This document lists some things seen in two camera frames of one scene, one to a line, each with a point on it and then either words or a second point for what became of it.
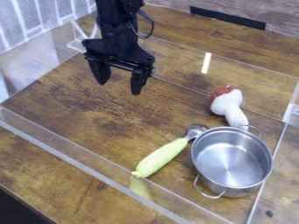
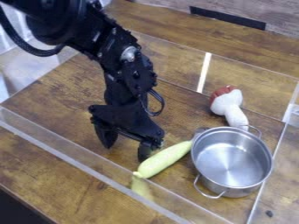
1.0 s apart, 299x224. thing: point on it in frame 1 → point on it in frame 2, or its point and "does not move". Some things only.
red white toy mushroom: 226,102 does not move
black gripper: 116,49 → 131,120
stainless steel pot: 232,162 does not move
